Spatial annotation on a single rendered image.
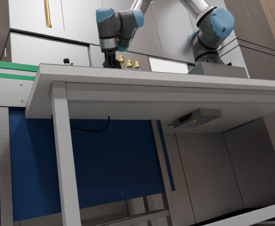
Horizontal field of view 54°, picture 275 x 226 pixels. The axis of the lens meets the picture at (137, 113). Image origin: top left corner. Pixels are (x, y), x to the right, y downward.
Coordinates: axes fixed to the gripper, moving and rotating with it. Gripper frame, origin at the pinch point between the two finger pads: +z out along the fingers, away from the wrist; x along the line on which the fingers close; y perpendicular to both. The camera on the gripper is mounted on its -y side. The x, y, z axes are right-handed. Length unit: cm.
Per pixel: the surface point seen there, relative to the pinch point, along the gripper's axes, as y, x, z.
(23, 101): 8.1, -37.6, -4.2
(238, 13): -117, 124, -8
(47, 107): 16.9, -26.9, -3.8
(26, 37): -52, -43, -19
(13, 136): 17.9, -42.1, 5.7
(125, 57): -71, 15, 5
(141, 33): -99, 33, -4
